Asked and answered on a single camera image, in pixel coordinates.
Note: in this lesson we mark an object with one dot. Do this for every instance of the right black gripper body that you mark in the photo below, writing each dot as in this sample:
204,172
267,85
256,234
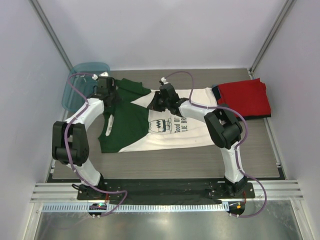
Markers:
159,104

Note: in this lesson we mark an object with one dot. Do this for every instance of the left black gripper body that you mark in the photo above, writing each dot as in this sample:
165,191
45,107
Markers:
115,98

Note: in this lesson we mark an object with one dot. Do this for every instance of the white and green t-shirt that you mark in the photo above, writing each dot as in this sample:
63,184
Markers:
129,126

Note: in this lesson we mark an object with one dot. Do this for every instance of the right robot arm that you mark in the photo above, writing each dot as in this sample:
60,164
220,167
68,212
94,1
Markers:
223,127

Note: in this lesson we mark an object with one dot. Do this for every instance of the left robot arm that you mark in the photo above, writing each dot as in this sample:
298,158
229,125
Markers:
70,144

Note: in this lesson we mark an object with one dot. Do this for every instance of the teal plastic bin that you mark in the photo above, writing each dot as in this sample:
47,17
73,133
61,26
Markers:
80,77

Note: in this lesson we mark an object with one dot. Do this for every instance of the folded blue t-shirt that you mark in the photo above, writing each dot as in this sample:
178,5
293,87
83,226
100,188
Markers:
216,92

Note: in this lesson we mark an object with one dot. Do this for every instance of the folded red t-shirt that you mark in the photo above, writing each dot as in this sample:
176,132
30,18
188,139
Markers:
243,97

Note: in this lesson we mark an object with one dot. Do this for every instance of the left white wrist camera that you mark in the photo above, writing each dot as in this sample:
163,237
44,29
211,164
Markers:
101,75

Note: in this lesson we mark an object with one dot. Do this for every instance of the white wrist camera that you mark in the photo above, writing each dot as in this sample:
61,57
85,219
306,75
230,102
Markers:
163,81
101,75

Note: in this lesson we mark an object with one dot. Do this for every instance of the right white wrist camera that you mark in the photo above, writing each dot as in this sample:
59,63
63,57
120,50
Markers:
163,81

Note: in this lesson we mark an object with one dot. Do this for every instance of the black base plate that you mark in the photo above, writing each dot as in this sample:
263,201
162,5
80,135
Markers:
174,191

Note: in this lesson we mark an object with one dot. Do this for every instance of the white slotted cable duct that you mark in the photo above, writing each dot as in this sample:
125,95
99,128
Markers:
99,207

